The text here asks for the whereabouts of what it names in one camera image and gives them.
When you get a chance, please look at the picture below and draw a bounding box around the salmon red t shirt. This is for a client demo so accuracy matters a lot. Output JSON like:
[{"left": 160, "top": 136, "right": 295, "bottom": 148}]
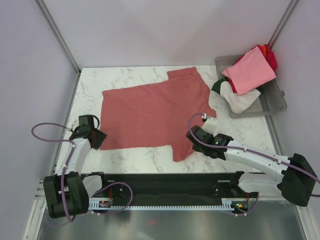
[{"left": 100, "top": 67, "right": 217, "bottom": 162}]

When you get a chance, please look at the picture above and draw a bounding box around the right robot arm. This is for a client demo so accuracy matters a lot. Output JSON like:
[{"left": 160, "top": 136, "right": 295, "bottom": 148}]
[{"left": 186, "top": 125, "right": 318, "bottom": 207}]

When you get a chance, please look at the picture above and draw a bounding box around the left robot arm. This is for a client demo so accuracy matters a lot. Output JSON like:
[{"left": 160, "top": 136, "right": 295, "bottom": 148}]
[{"left": 43, "top": 114, "right": 110, "bottom": 221}]

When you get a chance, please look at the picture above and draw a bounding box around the white t shirt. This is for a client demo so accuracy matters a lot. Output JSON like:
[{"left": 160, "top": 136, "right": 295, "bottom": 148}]
[{"left": 220, "top": 81, "right": 261, "bottom": 114}]

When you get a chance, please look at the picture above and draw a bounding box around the dark green t shirt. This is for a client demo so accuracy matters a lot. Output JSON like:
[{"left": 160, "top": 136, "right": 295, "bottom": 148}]
[{"left": 211, "top": 77, "right": 228, "bottom": 95}]

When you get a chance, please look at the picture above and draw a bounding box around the grey translucent plastic bin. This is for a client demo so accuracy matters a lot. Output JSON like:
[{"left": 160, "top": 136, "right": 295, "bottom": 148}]
[{"left": 214, "top": 55, "right": 287, "bottom": 119}]

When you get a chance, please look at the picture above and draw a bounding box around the light pink t shirt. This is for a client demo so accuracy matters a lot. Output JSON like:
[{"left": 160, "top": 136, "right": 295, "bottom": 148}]
[{"left": 221, "top": 48, "right": 277, "bottom": 96}]

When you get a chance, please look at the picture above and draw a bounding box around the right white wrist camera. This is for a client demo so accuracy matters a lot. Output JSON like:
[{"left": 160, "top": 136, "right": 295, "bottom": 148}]
[{"left": 201, "top": 113, "right": 218, "bottom": 135}]

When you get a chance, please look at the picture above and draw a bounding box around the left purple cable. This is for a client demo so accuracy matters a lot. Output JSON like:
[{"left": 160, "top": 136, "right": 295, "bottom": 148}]
[{"left": 31, "top": 122, "right": 77, "bottom": 223}]

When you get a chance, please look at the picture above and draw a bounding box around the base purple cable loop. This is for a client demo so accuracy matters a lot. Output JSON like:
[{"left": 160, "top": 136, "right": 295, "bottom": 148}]
[{"left": 91, "top": 181, "right": 135, "bottom": 217}]

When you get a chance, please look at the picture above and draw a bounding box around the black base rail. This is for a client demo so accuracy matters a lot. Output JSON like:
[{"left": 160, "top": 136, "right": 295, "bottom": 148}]
[{"left": 95, "top": 173, "right": 257, "bottom": 206}]

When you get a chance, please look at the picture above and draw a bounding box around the white slotted cable duct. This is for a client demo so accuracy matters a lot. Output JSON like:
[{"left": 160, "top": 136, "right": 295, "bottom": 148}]
[{"left": 88, "top": 198, "right": 249, "bottom": 212}]

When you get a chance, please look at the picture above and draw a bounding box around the right aluminium frame post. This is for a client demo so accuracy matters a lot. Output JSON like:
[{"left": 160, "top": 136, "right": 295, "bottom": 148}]
[{"left": 267, "top": 0, "right": 300, "bottom": 50}]

